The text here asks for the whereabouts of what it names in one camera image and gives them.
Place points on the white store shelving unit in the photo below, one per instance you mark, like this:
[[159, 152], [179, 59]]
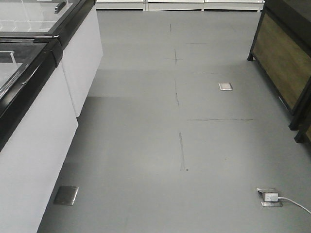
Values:
[[176, 5]]

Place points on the white chest freezer far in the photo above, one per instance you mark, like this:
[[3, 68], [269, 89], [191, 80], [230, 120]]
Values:
[[74, 23]]

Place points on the white chest freezer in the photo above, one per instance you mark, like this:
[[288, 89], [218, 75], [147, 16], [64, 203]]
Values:
[[37, 125], [74, 23]]

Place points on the black wooden produce stand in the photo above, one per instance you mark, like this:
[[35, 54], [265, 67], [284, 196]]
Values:
[[282, 48]]

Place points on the white power adapter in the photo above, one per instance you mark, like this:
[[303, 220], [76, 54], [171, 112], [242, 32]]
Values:
[[270, 197]]

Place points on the silver floor plate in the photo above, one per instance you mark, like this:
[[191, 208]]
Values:
[[226, 86]]

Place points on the open floor socket box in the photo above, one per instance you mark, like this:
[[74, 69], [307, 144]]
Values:
[[268, 204]]

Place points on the dark steel floor plate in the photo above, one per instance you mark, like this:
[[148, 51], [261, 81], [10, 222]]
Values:
[[66, 195]]

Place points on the white chest freezer near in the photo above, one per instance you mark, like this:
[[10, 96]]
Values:
[[37, 125]]

